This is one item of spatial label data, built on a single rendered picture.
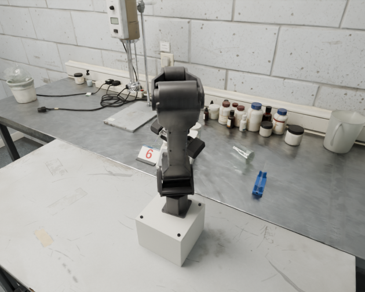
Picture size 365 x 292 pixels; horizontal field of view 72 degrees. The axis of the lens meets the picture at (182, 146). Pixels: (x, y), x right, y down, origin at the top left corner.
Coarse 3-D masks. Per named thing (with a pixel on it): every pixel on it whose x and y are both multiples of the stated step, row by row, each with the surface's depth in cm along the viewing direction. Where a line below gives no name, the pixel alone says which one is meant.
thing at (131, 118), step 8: (136, 104) 145; (144, 104) 145; (120, 112) 136; (128, 112) 136; (136, 112) 136; (144, 112) 136; (152, 112) 136; (104, 120) 129; (112, 120) 129; (120, 120) 129; (128, 120) 129; (136, 120) 129; (144, 120) 129; (128, 128) 122; (136, 128) 122
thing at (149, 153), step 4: (144, 148) 103; (148, 148) 103; (140, 152) 103; (144, 152) 103; (148, 152) 102; (152, 152) 101; (156, 152) 101; (144, 156) 102; (148, 156) 101; (152, 156) 101; (156, 156) 100
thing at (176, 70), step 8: (168, 72) 45; (176, 72) 45; (184, 72) 45; (152, 80) 42; (160, 80) 44; (168, 80) 45; (176, 80) 45; (184, 80) 45; (192, 80) 44; (152, 88) 39; (200, 88) 40; (152, 96) 38; (152, 104) 39
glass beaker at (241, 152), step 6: (234, 144) 100; (240, 144) 100; (234, 150) 100; (240, 150) 98; (246, 150) 97; (234, 156) 101; (240, 156) 98; (246, 156) 96; (252, 156) 98; (246, 162) 97
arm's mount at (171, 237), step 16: (144, 208) 66; (160, 208) 66; (192, 208) 66; (144, 224) 62; (160, 224) 62; (176, 224) 62; (192, 224) 62; (144, 240) 66; (160, 240) 62; (176, 240) 59; (192, 240) 66; (176, 256) 62
